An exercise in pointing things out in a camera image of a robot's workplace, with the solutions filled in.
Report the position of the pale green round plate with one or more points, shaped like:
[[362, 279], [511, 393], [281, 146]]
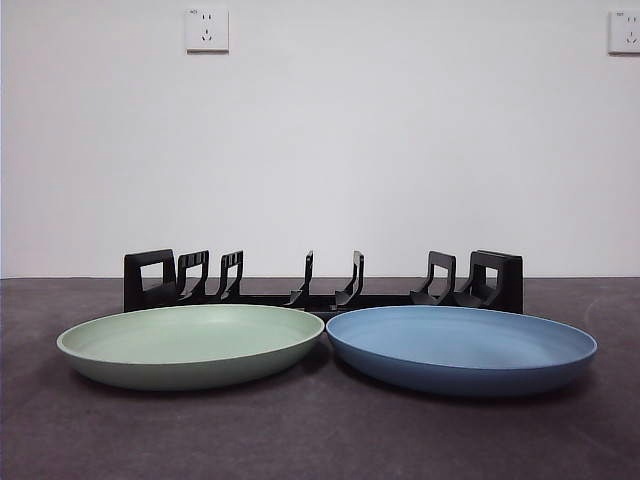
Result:
[[190, 345]]

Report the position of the pale blue round plate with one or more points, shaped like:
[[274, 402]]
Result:
[[460, 350]]

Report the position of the black plastic plate rack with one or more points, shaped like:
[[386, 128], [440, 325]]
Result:
[[132, 280]]

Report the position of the white wall socket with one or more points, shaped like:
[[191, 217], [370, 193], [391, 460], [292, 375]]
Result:
[[208, 30], [625, 32]]

